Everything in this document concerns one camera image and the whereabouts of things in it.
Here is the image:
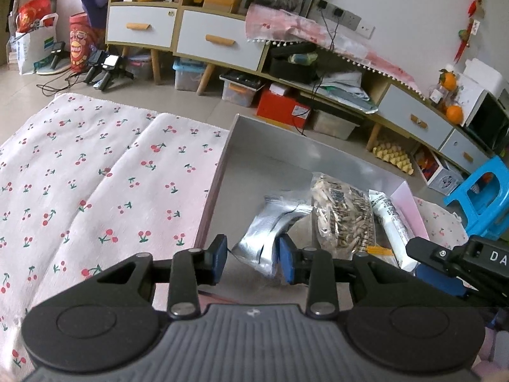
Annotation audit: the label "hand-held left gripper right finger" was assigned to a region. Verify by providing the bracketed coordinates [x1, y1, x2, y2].
[277, 233, 416, 321]

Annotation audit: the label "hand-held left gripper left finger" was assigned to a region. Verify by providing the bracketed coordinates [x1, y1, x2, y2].
[95, 234, 229, 321]

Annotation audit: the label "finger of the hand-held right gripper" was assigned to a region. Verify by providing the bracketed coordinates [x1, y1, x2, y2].
[415, 265, 467, 297]
[406, 237, 455, 273]

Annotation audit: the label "silver foil packet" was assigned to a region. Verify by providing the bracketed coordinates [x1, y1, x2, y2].
[231, 194, 315, 278]

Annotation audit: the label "clear rice cracker roll packet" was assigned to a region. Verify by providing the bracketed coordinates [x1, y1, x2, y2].
[368, 189, 418, 271]

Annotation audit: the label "sunflower seed packet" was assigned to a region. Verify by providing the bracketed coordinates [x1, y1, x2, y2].
[310, 172, 376, 261]

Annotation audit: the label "pink cardboard box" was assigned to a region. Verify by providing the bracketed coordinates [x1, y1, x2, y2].
[193, 113, 430, 307]

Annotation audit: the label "blue plastic stool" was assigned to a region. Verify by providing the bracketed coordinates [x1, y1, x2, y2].
[443, 155, 509, 241]

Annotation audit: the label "white printed carton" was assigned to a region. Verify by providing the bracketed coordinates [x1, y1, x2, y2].
[415, 147, 466, 195]

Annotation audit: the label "yellow egg tray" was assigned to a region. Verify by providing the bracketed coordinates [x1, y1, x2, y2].
[373, 141, 416, 176]

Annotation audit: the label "black microwave oven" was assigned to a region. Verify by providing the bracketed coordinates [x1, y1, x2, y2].
[463, 88, 509, 156]

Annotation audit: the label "clear storage box beige contents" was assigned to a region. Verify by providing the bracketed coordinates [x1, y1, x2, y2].
[308, 107, 360, 141]

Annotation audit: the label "cherry print tablecloth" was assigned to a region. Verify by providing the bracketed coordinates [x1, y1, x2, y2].
[0, 91, 472, 382]

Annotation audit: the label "red box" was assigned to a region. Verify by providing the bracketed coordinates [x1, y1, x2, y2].
[256, 88, 313, 130]

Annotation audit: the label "clear storage box dark contents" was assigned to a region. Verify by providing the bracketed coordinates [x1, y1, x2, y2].
[220, 71, 265, 108]

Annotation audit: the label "stack of papers and bags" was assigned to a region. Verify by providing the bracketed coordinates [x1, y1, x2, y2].
[314, 72, 378, 114]

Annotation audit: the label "blue lid storage box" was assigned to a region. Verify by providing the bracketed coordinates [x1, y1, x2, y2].
[174, 59, 207, 92]

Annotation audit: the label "white foam box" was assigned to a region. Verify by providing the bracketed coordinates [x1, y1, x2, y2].
[463, 59, 504, 96]

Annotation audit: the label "black box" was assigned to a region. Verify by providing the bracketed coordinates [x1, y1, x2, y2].
[270, 42, 319, 84]

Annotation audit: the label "green yellow bundle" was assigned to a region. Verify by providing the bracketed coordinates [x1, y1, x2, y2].
[288, 52, 319, 66]

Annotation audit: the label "black handheld device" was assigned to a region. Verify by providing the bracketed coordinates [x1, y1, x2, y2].
[94, 53, 131, 90]
[48, 42, 66, 70]
[85, 50, 106, 84]

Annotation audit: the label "pink printed cloth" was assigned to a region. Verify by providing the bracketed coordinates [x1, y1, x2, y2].
[245, 3, 426, 100]

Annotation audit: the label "red hanging ornament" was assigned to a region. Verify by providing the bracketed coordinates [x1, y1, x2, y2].
[455, 0, 490, 64]

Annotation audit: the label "white round base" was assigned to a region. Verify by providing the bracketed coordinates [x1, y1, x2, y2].
[35, 66, 72, 77]

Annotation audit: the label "white shopping bag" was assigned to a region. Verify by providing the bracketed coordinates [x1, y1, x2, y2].
[15, 13, 60, 75]

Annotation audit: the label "red gift bag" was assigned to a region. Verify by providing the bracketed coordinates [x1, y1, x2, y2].
[18, 0, 52, 32]

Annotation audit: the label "small white drawer wooden handle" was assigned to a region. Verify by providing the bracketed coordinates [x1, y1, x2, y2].
[439, 129, 492, 165]

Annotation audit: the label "white wall sockets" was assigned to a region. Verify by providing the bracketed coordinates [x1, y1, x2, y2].
[316, 0, 375, 39]

